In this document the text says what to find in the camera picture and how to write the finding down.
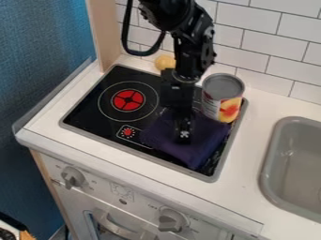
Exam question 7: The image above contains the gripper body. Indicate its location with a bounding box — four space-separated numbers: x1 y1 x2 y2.
159 68 197 111

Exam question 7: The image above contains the yellow toy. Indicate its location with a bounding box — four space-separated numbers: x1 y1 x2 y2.
154 54 177 72

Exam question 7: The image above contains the toy stove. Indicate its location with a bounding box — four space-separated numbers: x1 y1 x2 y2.
57 64 250 184

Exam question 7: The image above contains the toy sink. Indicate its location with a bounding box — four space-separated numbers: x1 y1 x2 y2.
258 115 321 224

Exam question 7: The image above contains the can with fruit label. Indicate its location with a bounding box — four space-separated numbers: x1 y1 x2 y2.
200 72 246 124

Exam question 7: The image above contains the blue cloth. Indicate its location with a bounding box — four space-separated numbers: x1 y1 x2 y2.
139 109 233 172

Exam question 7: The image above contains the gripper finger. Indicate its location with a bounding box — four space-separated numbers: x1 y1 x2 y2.
172 107 196 145

